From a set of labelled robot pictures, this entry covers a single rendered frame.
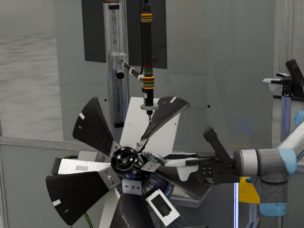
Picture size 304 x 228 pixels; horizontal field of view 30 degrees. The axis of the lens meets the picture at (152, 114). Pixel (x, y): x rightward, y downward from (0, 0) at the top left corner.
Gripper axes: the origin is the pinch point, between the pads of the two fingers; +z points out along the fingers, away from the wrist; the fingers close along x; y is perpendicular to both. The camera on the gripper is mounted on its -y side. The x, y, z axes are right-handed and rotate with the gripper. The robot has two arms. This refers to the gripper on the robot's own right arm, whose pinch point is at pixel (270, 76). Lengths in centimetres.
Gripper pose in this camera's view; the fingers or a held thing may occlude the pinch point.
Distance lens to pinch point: 269.9
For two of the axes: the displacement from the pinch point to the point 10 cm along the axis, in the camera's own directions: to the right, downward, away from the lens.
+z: -6.4, -1.8, 7.5
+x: 7.6, -3.2, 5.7
